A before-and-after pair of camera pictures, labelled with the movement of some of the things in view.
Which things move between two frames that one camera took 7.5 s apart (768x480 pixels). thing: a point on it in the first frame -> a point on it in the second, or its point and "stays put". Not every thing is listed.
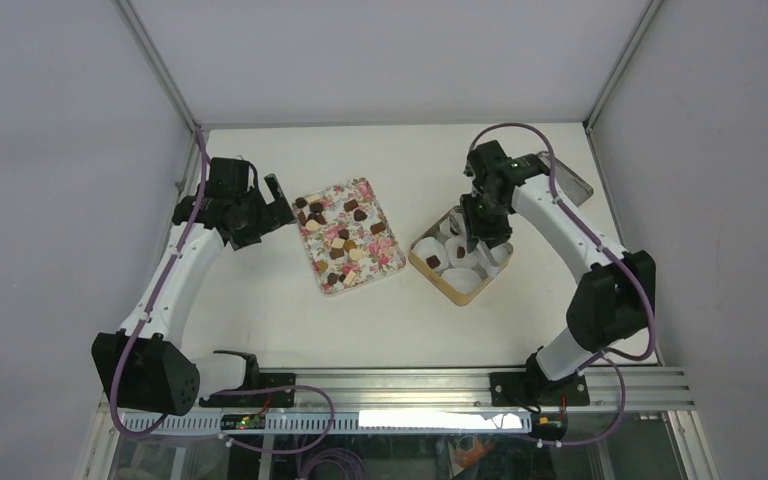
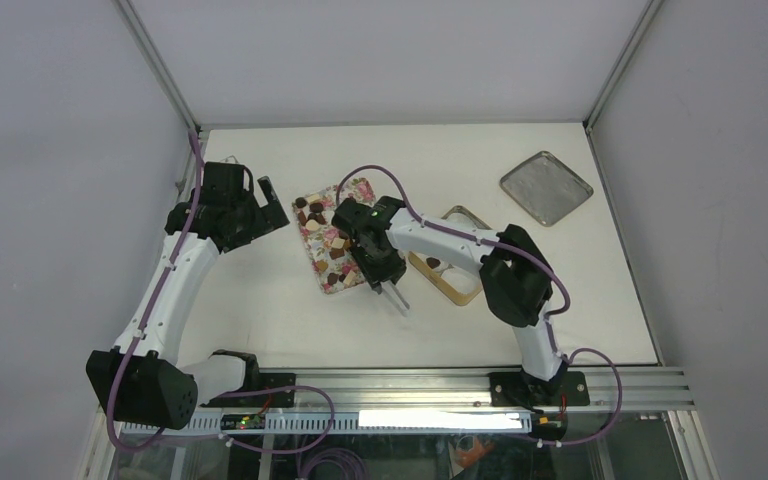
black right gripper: [475, 230] -> [392, 271]
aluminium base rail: [603, 389] stays put
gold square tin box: [442, 260] stays put
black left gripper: [277, 208] stays put
